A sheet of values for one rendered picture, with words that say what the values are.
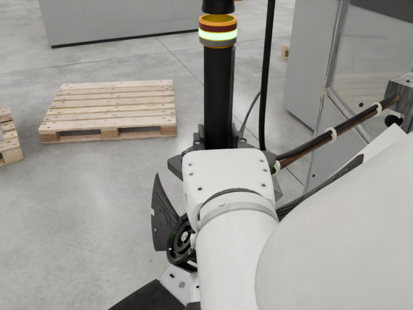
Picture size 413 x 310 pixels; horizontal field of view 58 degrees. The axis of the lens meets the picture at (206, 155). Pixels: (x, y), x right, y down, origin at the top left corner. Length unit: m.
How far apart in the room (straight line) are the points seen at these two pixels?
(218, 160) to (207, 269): 0.15
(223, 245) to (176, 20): 6.06
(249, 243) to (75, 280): 2.07
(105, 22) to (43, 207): 3.76
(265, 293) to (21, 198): 2.89
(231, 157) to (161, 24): 5.86
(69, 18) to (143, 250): 4.25
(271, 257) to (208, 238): 0.18
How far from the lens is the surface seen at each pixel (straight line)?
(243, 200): 0.35
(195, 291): 0.72
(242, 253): 0.30
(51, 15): 5.97
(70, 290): 2.31
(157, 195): 1.02
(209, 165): 0.42
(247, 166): 0.42
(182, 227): 0.78
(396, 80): 1.00
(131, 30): 6.16
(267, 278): 0.16
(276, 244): 0.16
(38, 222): 2.77
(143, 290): 0.86
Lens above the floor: 1.77
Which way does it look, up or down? 34 degrees down
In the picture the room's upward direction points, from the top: straight up
